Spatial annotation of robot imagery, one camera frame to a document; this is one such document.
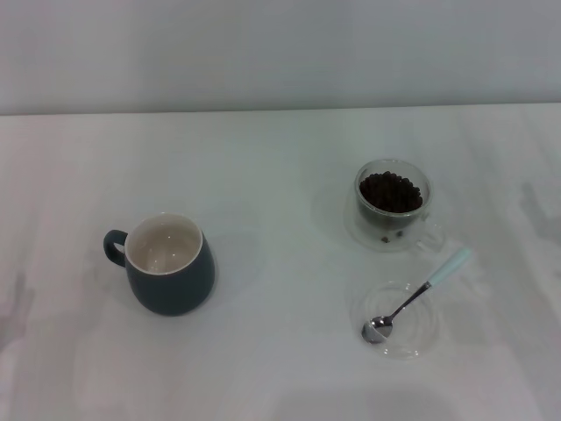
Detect dark grey mug white inside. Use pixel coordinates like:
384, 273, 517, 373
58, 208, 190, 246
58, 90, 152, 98
103, 211, 217, 318

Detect metal spoon light blue handle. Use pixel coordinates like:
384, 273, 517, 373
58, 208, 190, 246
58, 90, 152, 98
360, 247, 473, 346

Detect coffee beans in glass cup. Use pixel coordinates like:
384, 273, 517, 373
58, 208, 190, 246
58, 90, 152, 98
359, 171, 423, 213

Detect clear glass saucer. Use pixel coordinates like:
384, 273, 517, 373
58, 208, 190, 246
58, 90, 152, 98
349, 279, 444, 362

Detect clear double-wall glass cup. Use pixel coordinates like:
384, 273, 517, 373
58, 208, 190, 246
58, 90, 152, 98
345, 158, 447, 254

